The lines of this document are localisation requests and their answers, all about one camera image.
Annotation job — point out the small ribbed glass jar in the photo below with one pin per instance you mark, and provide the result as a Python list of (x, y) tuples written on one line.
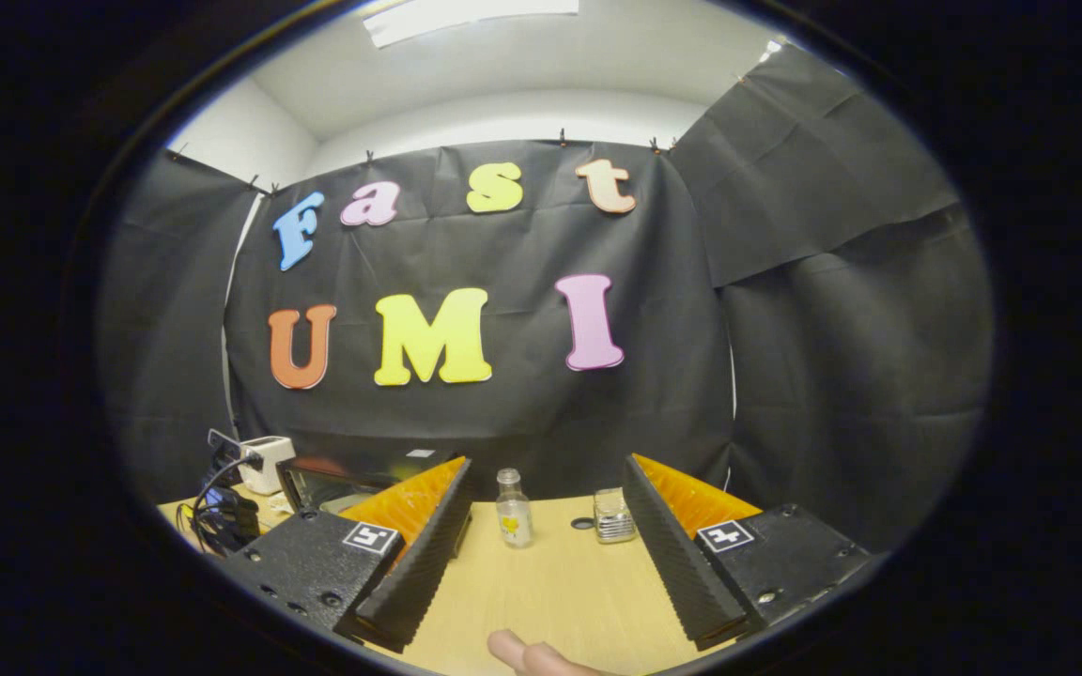
[(614, 518)]

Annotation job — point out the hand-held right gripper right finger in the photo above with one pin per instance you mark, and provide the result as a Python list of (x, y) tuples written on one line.
[(668, 559)]

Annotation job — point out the black electric oven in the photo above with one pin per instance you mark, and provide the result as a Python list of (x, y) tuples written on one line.
[(325, 483)]

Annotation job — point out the small yellow label glass bottle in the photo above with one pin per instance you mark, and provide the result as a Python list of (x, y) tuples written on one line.
[(514, 516)]

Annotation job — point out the small ceiling light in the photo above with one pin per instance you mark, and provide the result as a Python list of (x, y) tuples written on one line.
[(771, 51)]

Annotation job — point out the large ceiling light panel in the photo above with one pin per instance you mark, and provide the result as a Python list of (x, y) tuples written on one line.
[(471, 17)]

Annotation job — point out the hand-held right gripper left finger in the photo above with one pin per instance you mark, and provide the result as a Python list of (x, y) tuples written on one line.
[(419, 568)]

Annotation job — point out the white toaster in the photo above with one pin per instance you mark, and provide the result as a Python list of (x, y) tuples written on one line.
[(270, 465)]

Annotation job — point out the black backdrop cloth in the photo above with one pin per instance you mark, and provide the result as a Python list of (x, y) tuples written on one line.
[(503, 413)]

